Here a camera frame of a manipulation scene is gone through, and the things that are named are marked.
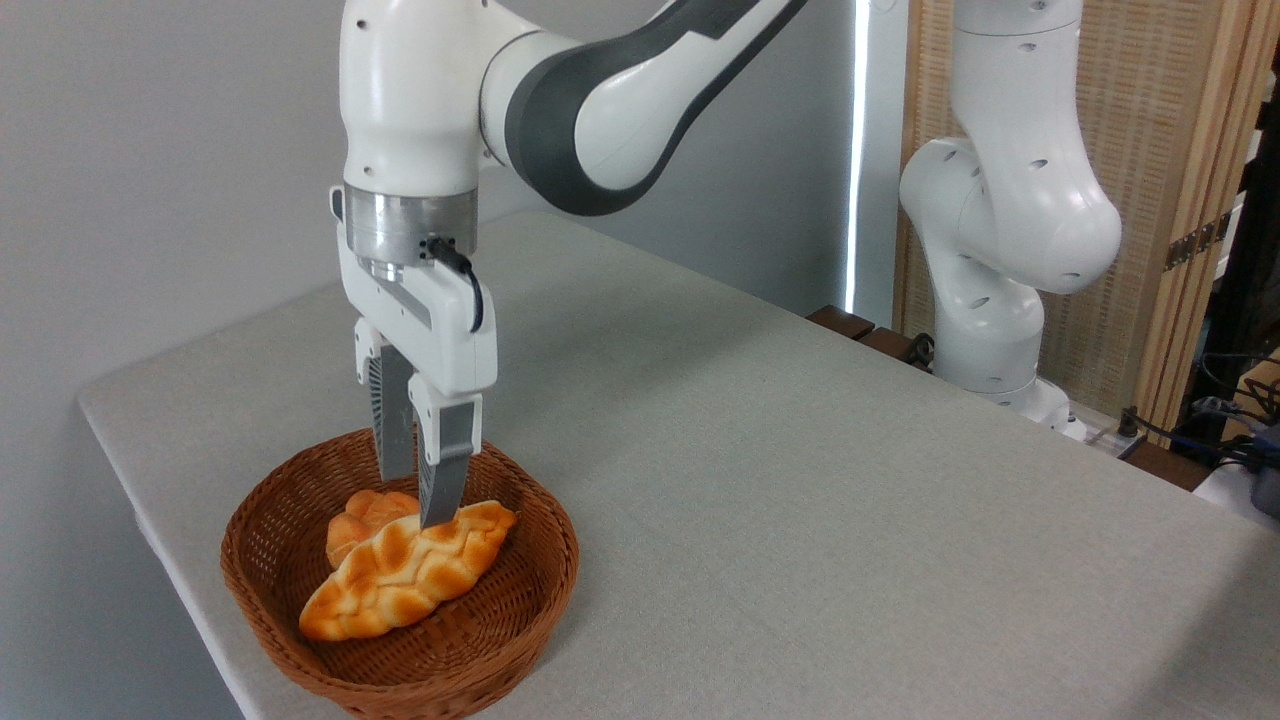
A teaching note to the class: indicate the dark wooden block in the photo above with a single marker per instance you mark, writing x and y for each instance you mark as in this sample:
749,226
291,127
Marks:
1165,465
890,345
840,320

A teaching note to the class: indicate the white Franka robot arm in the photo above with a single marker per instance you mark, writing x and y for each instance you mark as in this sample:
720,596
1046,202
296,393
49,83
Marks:
1020,200

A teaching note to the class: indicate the brown wicker basket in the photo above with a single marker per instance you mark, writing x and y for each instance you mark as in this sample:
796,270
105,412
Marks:
500,620

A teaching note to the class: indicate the round knotted bread roll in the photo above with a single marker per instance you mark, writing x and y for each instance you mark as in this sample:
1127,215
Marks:
355,520

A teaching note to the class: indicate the long braided bread loaf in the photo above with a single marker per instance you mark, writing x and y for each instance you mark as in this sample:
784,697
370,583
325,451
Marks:
400,580

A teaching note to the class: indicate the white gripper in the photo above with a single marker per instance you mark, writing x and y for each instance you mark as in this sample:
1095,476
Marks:
440,340

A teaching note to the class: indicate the metal screen hinge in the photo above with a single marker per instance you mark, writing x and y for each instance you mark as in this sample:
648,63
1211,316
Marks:
1195,242

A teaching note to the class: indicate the blue grey device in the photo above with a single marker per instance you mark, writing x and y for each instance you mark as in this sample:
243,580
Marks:
1268,480

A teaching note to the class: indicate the grey tablecloth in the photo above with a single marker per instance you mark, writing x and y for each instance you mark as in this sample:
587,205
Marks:
850,560

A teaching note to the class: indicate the black metal stand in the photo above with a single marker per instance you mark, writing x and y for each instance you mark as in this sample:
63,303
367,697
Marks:
1245,250

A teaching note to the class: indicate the bamboo folding screen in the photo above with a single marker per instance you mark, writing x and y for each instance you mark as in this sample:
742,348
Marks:
1160,120

